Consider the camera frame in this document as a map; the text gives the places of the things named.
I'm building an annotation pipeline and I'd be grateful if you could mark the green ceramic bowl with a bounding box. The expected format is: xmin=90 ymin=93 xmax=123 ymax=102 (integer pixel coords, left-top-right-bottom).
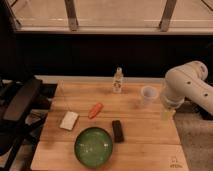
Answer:
xmin=74 ymin=127 xmax=113 ymax=169

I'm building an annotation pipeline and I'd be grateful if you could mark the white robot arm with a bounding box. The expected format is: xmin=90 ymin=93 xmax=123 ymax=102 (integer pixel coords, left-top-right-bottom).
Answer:
xmin=160 ymin=61 xmax=213 ymax=121

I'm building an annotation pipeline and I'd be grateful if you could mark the black rectangular block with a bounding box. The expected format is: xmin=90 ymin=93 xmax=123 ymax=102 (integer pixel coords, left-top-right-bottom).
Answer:
xmin=112 ymin=120 xmax=124 ymax=143

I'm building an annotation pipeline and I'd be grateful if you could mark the clear small bottle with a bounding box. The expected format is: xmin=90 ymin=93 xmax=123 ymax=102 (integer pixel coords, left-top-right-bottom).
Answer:
xmin=113 ymin=67 xmax=123 ymax=93

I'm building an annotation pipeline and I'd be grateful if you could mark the orange carrot toy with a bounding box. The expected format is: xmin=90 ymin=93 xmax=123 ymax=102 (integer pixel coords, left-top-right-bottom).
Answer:
xmin=88 ymin=103 xmax=103 ymax=119

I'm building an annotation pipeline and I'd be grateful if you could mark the white sponge block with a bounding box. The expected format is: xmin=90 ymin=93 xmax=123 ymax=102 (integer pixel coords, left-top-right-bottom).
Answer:
xmin=60 ymin=111 xmax=79 ymax=131

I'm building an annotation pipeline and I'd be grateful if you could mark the black office chair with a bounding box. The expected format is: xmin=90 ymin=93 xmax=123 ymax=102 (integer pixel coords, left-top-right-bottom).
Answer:
xmin=0 ymin=78 xmax=57 ymax=171

